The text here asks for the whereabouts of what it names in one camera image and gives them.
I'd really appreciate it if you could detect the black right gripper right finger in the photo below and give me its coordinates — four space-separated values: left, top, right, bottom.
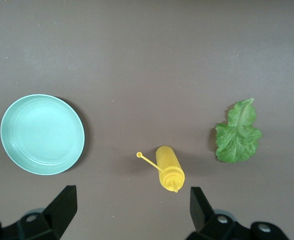
186 186 251 240

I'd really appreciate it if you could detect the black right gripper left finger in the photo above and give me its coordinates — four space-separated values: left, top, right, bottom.
1 185 78 240

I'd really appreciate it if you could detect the green lettuce leaf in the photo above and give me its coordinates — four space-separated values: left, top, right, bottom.
214 97 263 164

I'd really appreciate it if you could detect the mint green round plate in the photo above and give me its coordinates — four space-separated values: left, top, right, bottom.
0 93 86 176

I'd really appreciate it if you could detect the yellow squeeze mustard bottle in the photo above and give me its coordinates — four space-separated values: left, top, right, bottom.
136 145 185 194

